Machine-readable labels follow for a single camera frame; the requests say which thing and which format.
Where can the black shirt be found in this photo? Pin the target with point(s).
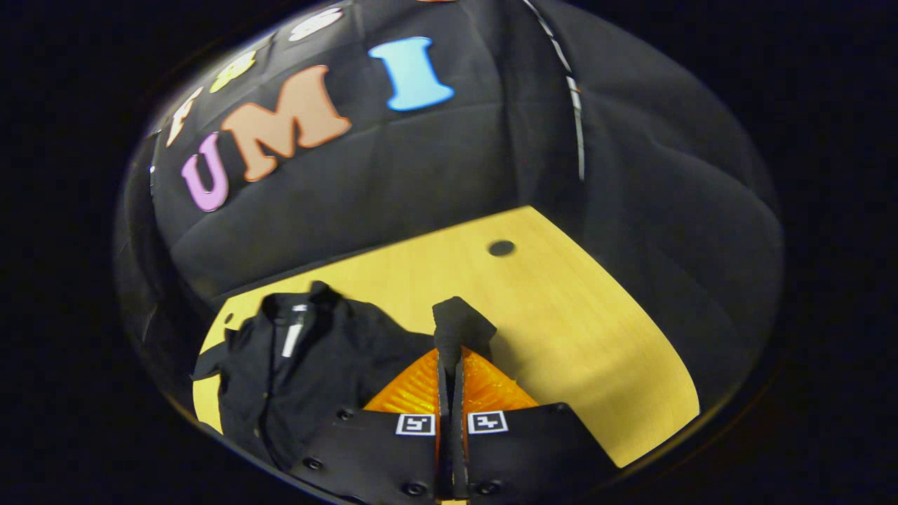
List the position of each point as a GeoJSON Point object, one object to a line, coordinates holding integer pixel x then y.
{"type": "Point", "coordinates": [337, 351]}

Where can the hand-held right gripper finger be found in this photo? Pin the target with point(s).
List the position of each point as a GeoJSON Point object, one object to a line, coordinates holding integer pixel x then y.
{"type": "Point", "coordinates": [443, 421]}
{"type": "Point", "coordinates": [458, 421]}

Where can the black backdrop cloth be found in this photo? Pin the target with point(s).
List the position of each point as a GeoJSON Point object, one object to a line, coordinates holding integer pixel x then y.
{"type": "Point", "coordinates": [421, 175]}

